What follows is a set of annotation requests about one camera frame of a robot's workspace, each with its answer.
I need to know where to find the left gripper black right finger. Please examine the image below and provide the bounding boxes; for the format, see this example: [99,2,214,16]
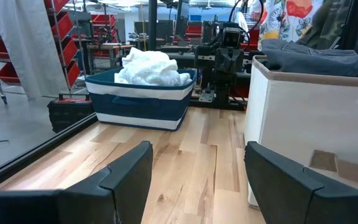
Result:
[246,141,358,224]

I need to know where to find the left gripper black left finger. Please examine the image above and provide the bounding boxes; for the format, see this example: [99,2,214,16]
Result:
[0,141,154,224]

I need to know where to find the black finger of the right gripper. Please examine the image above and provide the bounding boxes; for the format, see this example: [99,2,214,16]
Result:
[219,49,230,73]
[229,49,239,73]

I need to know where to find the large white towel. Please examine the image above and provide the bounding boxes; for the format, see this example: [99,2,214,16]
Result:
[114,47,193,87]

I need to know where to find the dark grey garment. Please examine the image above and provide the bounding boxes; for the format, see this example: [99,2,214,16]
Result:
[261,39,358,79]

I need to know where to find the floral print fabric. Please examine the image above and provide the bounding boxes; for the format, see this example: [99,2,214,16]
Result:
[250,0,324,43]

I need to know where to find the black background robot station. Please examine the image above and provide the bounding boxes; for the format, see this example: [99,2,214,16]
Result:
[129,18,204,50]

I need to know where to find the navy white striped fabric bin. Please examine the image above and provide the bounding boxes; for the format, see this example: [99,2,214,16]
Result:
[85,67,198,131]

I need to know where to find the camouflage fabric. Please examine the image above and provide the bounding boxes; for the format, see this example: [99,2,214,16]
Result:
[296,0,354,50]

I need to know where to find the red black jobsite box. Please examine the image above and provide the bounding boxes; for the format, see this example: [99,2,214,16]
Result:
[47,93,96,134]

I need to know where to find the background workbench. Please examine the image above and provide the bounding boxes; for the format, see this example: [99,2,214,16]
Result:
[87,42,136,68]

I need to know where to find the metal rack red bins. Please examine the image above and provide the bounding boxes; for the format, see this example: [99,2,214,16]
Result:
[0,0,82,105]
[90,14,117,58]

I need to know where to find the white hanging curtain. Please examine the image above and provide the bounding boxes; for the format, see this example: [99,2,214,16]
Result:
[0,0,71,100]

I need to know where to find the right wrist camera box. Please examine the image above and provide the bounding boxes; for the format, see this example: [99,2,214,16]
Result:
[221,27,245,49]

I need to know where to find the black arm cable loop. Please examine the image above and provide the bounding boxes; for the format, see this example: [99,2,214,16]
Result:
[228,0,265,35]

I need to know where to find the black vertical post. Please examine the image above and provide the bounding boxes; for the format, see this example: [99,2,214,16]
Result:
[147,0,158,52]

